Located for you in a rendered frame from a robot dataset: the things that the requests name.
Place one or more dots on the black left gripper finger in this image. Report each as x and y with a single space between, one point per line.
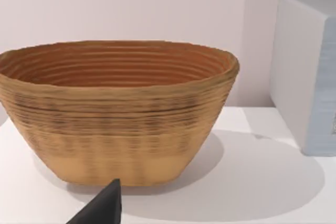
106 205

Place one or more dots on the woven wicker basket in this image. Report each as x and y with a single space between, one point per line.
118 119

